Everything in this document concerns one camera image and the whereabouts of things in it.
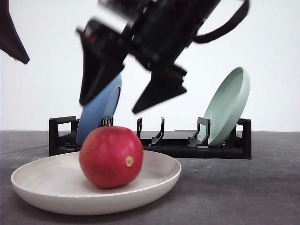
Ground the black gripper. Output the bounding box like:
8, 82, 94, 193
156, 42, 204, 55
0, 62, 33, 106
79, 0, 221, 114

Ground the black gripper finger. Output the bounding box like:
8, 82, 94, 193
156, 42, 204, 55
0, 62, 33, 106
0, 0, 30, 64

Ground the white plate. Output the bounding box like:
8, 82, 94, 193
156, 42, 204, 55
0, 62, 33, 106
10, 151, 182, 215

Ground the blue plate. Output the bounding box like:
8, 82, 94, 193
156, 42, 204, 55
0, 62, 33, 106
76, 75, 122, 145

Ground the black plastic plate rack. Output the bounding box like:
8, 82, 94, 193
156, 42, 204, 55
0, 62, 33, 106
49, 116, 252, 159

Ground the light green plate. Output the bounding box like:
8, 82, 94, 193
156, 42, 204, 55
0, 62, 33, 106
199, 67, 250, 147

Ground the black cable loop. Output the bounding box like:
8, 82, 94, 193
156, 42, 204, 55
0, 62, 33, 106
192, 0, 250, 43

